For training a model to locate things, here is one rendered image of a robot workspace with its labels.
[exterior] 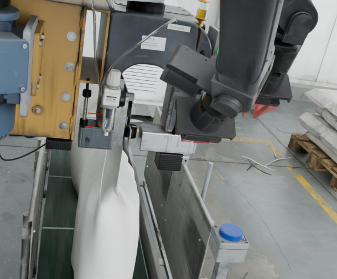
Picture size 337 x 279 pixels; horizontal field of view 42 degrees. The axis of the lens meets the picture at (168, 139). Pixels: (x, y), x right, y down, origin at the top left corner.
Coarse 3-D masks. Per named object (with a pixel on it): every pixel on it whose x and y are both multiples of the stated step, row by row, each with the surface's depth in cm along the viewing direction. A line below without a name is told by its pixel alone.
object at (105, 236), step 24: (96, 168) 134; (120, 168) 132; (96, 192) 124; (120, 192) 120; (96, 216) 120; (120, 216) 122; (72, 240) 152; (96, 240) 122; (120, 240) 123; (72, 264) 151; (96, 264) 125; (120, 264) 126
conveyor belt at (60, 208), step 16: (64, 160) 230; (64, 176) 215; (48, 192) 200; (64, 192) 202; (48, 208) 188; (64, 208) 190; (48, 224) 178; (64, 224) 180; (48, 240) 169; (64, 240) 171; (48, 256) 161; (64, 256) 162; (48, 272) 153; (64, 272) 155; (144, 272) 162
